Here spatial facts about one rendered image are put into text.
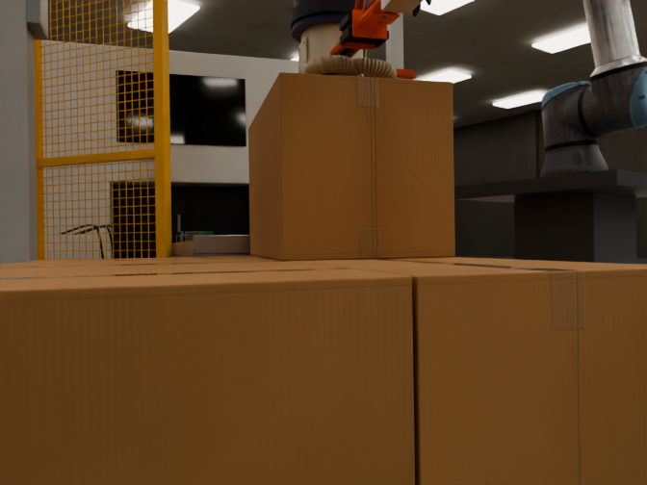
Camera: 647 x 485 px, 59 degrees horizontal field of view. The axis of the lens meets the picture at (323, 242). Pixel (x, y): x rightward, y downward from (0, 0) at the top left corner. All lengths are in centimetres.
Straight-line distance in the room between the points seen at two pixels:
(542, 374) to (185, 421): 41
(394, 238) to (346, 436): 71
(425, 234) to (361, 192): 17
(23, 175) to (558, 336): 219
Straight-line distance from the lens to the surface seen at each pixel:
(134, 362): 57
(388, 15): 129
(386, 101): 130
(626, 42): 180
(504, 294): 68
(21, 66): 265
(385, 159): 127
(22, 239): 255
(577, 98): 183
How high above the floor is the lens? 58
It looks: level
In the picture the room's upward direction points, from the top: 1 degrees counter-clockwise
